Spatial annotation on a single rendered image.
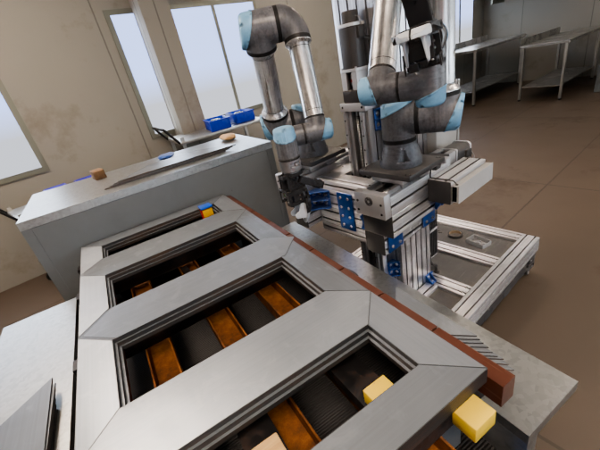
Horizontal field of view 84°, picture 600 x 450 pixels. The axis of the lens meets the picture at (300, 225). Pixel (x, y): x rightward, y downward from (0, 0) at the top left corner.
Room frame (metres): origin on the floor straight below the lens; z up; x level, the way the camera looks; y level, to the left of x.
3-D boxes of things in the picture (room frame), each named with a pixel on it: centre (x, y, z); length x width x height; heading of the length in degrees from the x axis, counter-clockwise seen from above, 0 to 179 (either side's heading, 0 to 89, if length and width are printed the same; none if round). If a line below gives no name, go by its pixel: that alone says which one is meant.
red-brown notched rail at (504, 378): (1.14, 0.02, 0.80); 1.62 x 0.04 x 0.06; 26
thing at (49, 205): (2.01, 0.78, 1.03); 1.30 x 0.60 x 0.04; 116
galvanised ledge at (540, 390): (1.02, -0.17, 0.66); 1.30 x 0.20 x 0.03; 26
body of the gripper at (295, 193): (1.15, -0.01, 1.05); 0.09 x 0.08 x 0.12; 116
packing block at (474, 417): (0.38, -0.24, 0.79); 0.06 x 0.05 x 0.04; 116
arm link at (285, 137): (1.16, -0.01, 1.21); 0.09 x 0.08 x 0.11; 2
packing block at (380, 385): (0.46, -0.09, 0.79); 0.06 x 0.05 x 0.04; 116
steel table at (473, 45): (7.25, -4.36, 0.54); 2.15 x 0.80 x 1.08; 125
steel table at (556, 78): (6.26, -5.22, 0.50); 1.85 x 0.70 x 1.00; 125
